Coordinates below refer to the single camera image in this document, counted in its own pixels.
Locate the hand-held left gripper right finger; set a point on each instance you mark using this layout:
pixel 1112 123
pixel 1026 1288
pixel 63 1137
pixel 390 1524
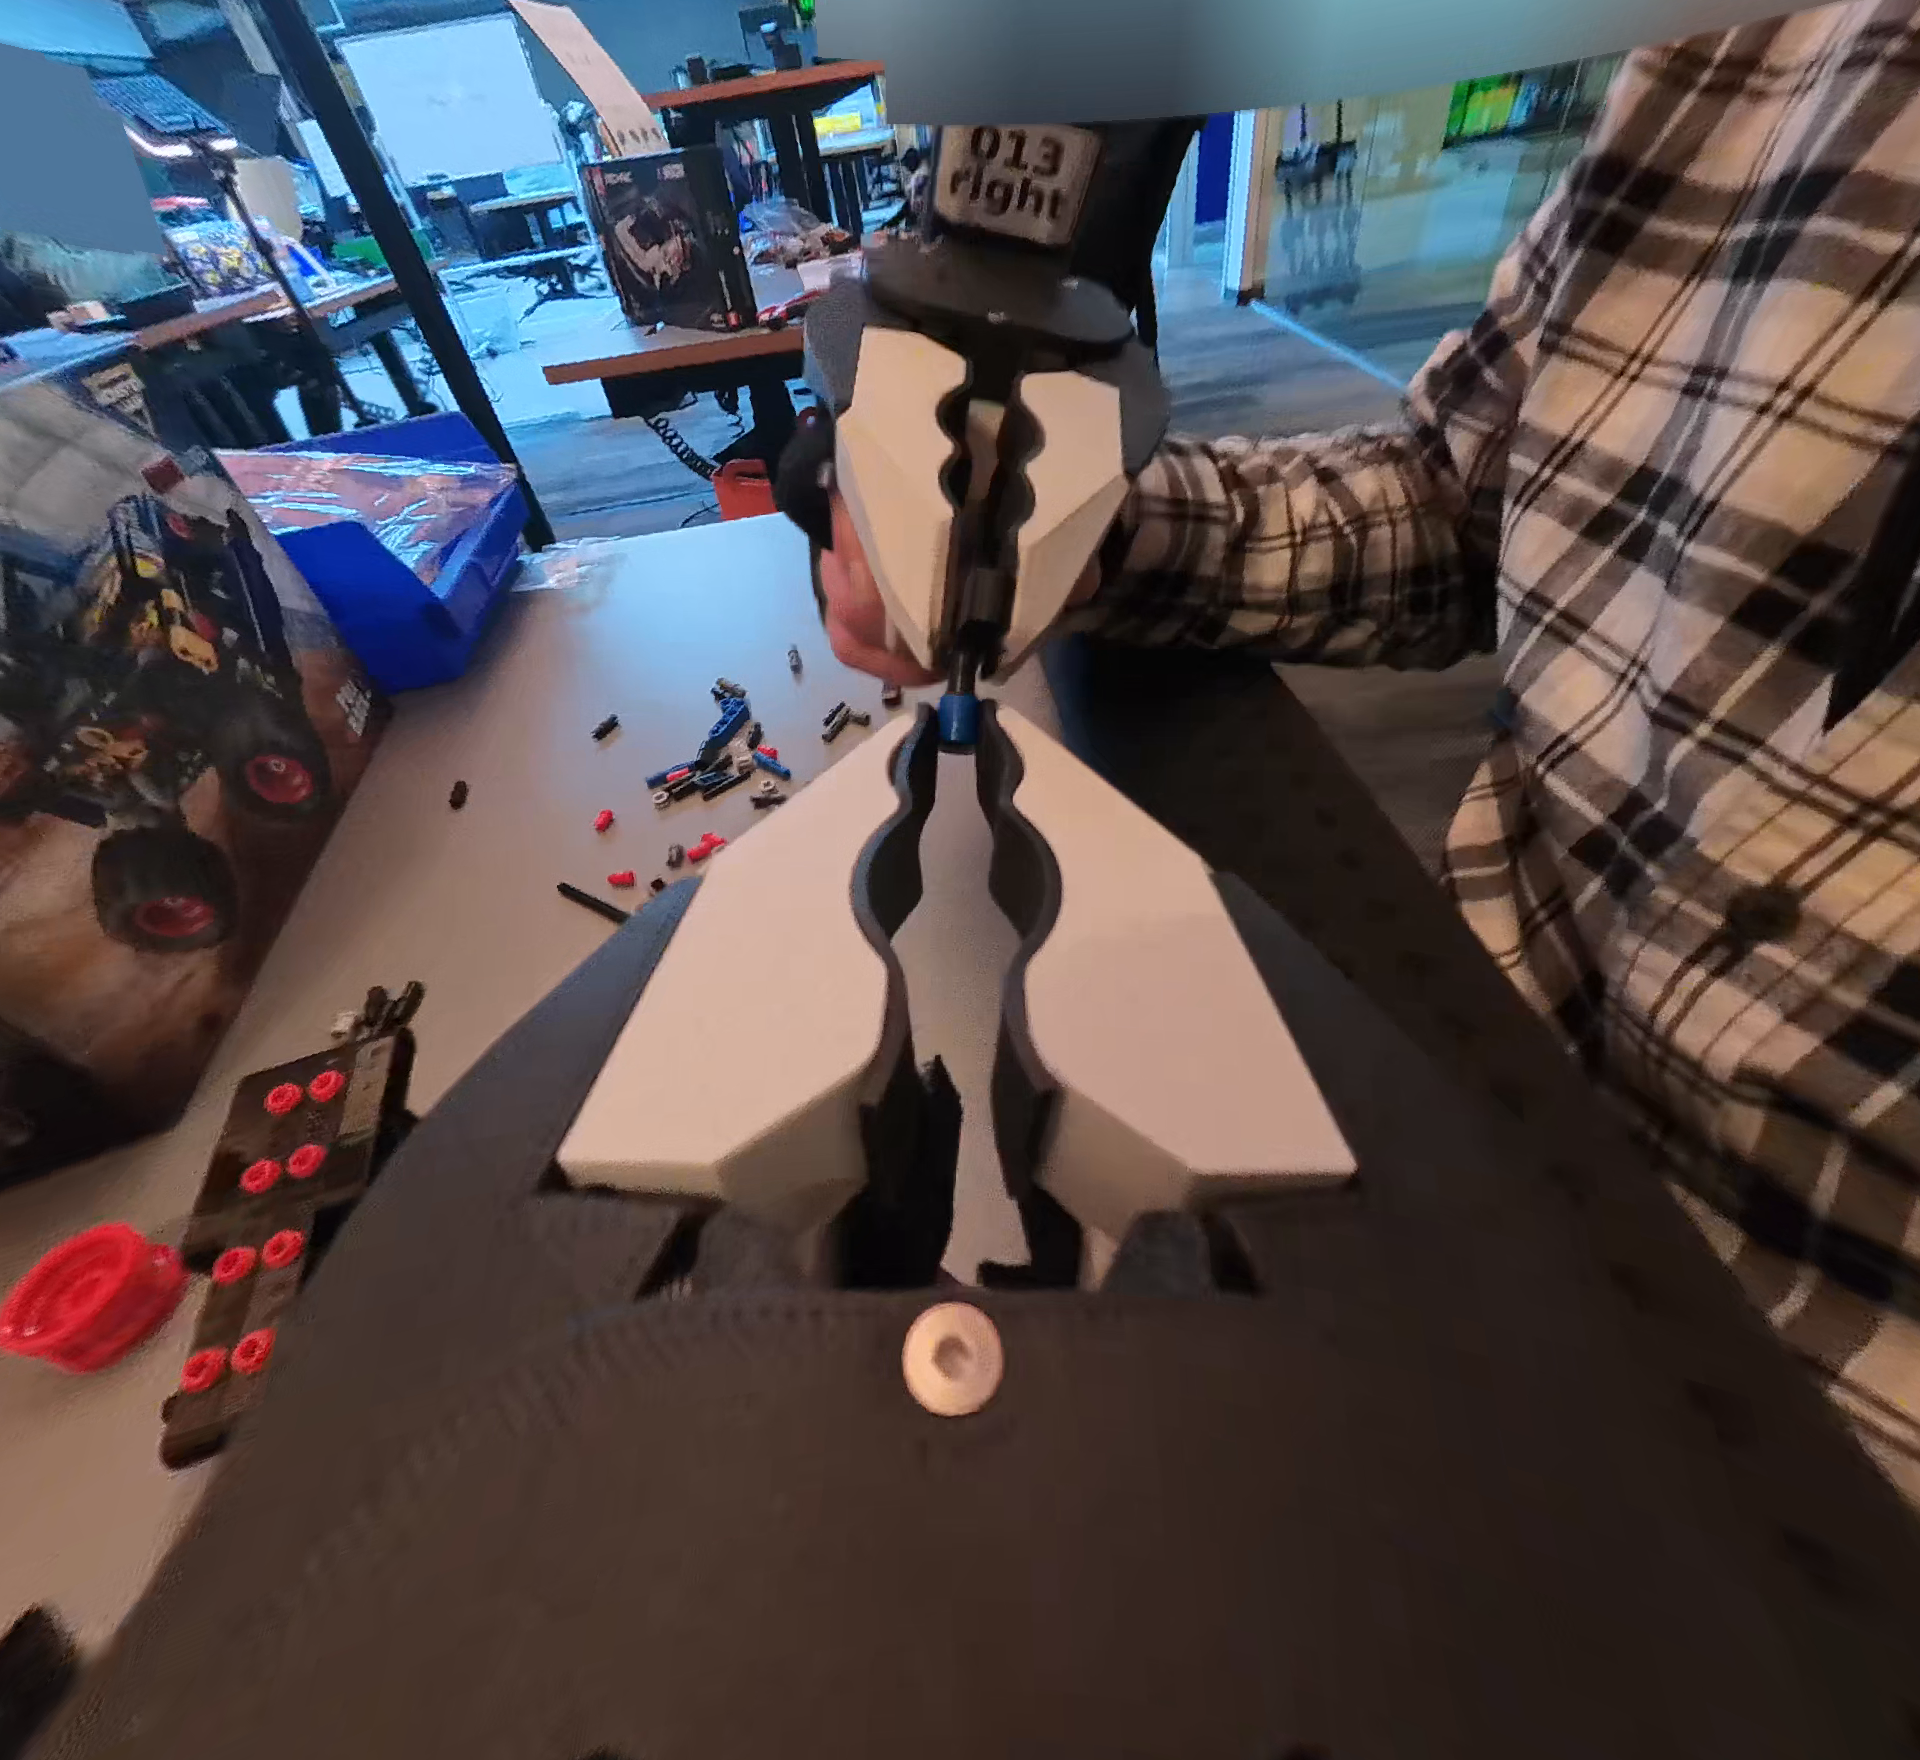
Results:
pixel 1184 1041

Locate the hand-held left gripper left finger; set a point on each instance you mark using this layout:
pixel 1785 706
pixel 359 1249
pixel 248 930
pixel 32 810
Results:
pixel 735 1025

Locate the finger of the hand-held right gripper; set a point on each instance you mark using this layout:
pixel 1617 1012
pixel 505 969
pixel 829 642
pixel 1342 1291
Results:
pixel 1072 485
pixel 892 471

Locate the blue connector brick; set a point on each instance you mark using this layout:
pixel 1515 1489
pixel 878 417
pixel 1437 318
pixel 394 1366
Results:
pixel 961 724

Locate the black toy truck model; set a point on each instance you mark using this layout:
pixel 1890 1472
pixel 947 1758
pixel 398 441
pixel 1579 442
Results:
pixel 353 1115

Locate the person's right forearm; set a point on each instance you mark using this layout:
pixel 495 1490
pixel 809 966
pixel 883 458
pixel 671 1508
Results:
pixel 1304 545

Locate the brown top office desk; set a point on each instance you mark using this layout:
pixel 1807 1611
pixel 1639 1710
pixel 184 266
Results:
pixel 271 305
pixel 674 358

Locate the tall brown top desk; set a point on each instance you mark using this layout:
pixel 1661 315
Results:
pixel 764 80

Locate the grey desk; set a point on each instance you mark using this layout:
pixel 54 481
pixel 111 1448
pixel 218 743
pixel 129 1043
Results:
pixel 480 651

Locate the person's right hand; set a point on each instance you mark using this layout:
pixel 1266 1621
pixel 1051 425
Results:
pixel 854 621

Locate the red power box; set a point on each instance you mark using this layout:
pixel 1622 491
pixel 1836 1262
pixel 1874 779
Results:
pixel 746 488

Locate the long black axle rod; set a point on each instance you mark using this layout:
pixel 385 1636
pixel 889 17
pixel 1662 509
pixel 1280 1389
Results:
pixel 592 903

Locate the black dimpled mat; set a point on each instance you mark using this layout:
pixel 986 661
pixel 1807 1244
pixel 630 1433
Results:
pixel 1350 861

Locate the long black pin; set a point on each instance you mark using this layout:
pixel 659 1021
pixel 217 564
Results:
pixel 840 722

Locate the blue angled holed beam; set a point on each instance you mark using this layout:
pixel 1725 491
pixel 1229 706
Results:
pixel 729 733

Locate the black toy car set box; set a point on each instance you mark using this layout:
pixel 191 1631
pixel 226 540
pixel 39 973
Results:
pixel 669 244

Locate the cluster of black pins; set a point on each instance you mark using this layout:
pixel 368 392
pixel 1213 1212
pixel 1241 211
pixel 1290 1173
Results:
pixel 408 1005

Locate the clear plastic wrapper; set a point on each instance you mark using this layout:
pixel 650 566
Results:
pixel 563 568

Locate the black pins with white bush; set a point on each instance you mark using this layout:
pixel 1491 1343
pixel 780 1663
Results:
pixel 376 1012

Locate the cardboard sign board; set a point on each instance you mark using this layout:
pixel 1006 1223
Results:
pixel 592 64

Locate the blue storage bin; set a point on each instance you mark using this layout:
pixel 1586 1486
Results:
pixel 405 634

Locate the whiteboard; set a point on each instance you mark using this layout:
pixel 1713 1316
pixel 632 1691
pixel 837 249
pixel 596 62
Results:
pixel 450 102

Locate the person's plaid shirt torso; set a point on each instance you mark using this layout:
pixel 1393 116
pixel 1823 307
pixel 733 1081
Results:
pixel 1681 740

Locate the black metal pole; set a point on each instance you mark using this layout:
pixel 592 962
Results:
pixel 361 172

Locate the toy truck set box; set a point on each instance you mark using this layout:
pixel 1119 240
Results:
pixel 151 770

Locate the red toy wheel hub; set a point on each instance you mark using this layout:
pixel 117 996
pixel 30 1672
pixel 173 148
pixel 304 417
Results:
pixel 90 1303

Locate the studio light panel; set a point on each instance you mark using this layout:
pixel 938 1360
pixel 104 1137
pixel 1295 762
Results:
pixel 165 111

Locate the blue white door frame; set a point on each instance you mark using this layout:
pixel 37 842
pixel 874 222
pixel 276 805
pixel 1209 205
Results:
pixel 1213 209

